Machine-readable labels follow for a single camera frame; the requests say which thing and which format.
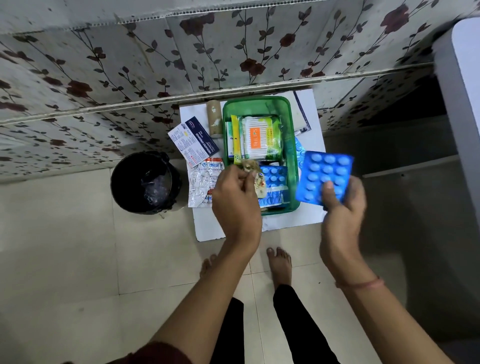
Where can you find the blue white medicine carton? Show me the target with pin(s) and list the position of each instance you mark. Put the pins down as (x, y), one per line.
(275, 198)

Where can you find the person's left hand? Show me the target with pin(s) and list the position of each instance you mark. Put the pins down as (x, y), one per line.
(234, 210)

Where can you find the small gold tablet strip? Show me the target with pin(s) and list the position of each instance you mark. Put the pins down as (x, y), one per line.
(259, 185)

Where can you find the person's right trouser leg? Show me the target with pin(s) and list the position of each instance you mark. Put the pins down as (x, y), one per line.
(300, 326)

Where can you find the cotton swab packet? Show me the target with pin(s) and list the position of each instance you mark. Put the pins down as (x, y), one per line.
(260, 137)

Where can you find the light blue blister strip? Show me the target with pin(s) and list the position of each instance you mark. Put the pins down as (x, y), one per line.
(299, 152)

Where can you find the green plastic basket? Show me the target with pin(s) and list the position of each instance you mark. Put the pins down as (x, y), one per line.
(290, 123)

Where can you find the small blue pill blister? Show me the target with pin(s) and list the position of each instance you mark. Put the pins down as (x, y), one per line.
(275, 176)

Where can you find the yellow sachet strip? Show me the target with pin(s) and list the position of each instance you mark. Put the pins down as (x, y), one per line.
(236, 138)

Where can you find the person's right hand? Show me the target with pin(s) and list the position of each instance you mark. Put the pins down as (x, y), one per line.
(343, 232)

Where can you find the person's foot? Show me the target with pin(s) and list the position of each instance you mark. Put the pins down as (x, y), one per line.
(279, 266)
(207, 265)

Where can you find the black waste bin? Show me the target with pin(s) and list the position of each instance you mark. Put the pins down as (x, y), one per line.
(144, 183)

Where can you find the person's right thumb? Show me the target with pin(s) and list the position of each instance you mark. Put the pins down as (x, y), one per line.
(330, 195)

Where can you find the brown bandage roll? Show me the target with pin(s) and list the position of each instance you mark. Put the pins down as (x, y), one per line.
(214, 118)

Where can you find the white green medicine box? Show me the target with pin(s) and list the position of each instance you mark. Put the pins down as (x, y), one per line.
(229, 140)

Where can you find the maroon sleeve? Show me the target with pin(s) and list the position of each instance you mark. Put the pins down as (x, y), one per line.
(157, 354)

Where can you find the white cabinet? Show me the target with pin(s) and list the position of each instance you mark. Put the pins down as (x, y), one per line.
(461, 105)

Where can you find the person's right forearm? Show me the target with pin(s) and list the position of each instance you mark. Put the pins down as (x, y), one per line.
(386, 322)

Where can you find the person's right foot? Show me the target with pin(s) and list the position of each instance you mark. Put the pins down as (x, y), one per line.
(279, 266)

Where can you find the large blue pill blister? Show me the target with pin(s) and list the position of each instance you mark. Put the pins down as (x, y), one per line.
(324, 172)

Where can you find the person's left foot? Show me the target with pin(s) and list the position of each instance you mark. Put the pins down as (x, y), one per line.
(207, 265)

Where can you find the silver tablet strip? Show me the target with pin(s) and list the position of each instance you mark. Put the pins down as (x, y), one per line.
(200, 183)

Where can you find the person's left forearm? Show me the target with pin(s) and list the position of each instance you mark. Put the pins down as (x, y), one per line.
(210, 300)

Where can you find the white and blue medicine box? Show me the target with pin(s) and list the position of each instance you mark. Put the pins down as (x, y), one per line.
(193, 141)

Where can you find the person's left trouser leg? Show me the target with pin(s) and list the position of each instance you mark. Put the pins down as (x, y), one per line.
(230, 333)

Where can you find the white paper sheet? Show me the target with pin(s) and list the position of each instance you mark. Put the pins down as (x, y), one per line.
(302, 112)

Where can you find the person's left thumb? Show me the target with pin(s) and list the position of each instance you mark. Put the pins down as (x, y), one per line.
(250, 179)

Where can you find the person's trouser leg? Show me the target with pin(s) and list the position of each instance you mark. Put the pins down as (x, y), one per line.
(300, 326)
(230, 333)

